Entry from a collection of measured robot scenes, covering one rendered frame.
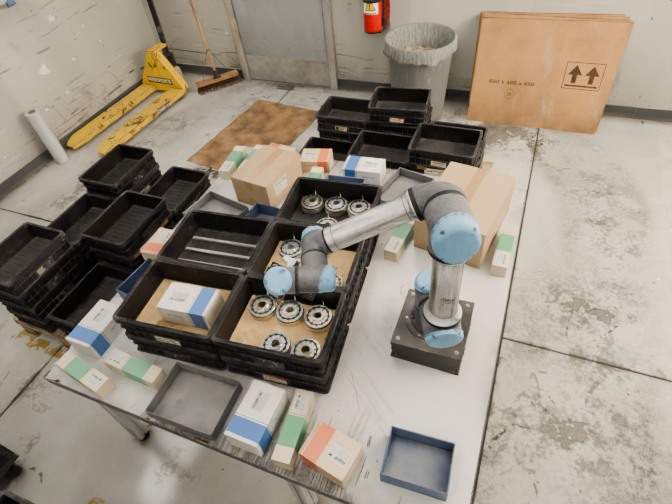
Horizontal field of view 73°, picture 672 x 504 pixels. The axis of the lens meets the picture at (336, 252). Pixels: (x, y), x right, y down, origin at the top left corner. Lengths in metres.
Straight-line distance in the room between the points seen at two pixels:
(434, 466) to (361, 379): 0.37
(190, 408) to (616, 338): 2.15
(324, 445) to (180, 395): 0.58
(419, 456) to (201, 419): 0.74
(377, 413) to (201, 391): 0.64
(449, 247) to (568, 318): 1.79
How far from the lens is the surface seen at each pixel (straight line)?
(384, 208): 1.25
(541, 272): 3.03
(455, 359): 1.63
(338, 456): 1.51
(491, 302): 1.91
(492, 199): 2.04
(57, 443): 2.87
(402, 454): 1.59
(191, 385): 1.82
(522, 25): 4.09
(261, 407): 1.60
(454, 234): 1.10
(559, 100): 4.21
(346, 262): 1.85
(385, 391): 1.67
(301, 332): 1.66
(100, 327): 2.03
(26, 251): 3.13
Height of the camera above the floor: 2.20
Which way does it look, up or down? 46 degrees down
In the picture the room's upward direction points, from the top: 8 degrees counter-clockwise
